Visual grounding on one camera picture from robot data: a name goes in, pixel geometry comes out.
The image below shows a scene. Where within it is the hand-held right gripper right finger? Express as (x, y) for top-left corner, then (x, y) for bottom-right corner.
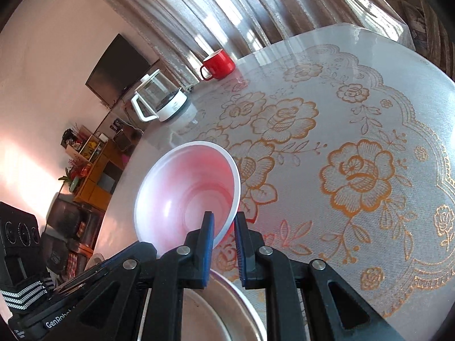
(234, 212), (406, 341)

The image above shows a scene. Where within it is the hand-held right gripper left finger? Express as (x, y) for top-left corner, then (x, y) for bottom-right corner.
(50, 213), (216, 341)

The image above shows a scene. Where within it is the stainless steel bowl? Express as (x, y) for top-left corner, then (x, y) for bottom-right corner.
(181, 269), (267, 341)

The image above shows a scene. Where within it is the red plastic bowl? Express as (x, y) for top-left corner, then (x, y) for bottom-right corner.
(134, 141), (241, 256)

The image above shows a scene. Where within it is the black speaker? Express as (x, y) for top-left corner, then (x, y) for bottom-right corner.
(0, 202), (41, 285)

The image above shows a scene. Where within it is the dark leather chair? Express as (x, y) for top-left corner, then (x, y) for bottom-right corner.
(42, 192), (104, 278)

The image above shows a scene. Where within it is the yellow wooden cabinet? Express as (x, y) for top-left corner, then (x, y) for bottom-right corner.
(60, 124), (143, 214)

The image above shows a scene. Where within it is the white glass electric kettle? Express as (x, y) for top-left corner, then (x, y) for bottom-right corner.
(131, 69), (189, 123)

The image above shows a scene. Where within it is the floral lace tablecloth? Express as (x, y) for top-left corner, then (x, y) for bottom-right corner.
(92, 23), (455, 341)

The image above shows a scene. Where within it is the dried flower arrangement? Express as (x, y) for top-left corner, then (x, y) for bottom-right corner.
(63, 124), (84, 148)

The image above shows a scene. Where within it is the red mug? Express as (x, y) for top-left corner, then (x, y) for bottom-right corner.
(200, 49), (236, 80)

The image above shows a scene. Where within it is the grey sheer curtain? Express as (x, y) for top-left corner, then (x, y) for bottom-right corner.
(73, 0), (409, 86)

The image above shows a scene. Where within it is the wall-mounted television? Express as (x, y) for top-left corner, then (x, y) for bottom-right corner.
(85, 34), (152, 109)

